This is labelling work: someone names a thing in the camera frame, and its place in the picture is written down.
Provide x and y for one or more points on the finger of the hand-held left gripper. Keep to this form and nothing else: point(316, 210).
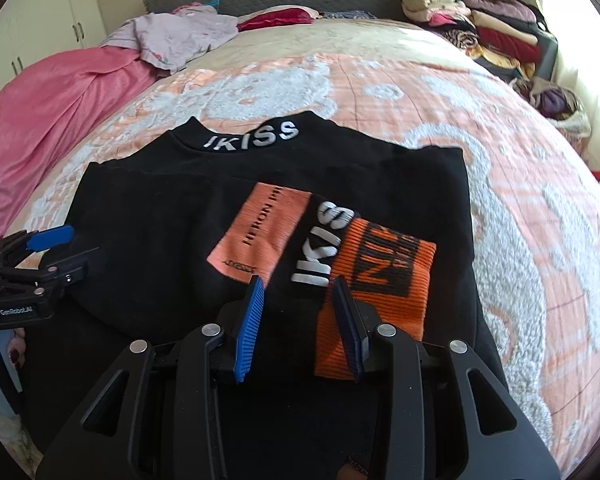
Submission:
point(75, 262)
point(50, 239)

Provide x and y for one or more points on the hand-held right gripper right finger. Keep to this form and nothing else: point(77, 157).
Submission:
point(347, 330)

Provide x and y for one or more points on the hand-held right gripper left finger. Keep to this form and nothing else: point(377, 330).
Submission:
point(250, 330)

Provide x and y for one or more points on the black sweater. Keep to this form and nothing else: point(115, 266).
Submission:
point(155, 220)

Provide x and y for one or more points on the heap of purple clothes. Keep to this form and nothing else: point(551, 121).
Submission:
point(555, 102)

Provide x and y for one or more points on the stack of folded clothes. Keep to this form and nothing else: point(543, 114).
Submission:
point(500, 25)

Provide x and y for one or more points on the person's left hand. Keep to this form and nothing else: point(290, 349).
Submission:
point(16, 352)

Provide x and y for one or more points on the person's right hand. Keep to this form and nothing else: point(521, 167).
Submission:
point(352, 471)

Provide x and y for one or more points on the pink blanket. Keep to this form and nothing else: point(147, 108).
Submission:
point(55, 105)

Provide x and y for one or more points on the orange white patterned blanket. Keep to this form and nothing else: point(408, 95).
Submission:
point(530, 210)

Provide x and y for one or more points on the cream wardrobe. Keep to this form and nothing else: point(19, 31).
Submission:
point(40, 20)

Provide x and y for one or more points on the lavender crumpled garment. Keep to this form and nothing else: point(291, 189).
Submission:
point(180, 35)

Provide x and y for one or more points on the teal cloth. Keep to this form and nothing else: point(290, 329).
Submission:
point(210, 5)

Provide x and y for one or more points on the red garment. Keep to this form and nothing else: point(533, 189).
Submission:
point(275, 19)

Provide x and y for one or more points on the dark floral cloth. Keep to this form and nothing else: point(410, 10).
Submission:
point(350, 14)

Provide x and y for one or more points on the dark grey nightstand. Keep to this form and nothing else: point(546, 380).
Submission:
point(547, 55)

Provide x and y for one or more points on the cream curtain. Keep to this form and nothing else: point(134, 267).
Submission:
point(580, 35)

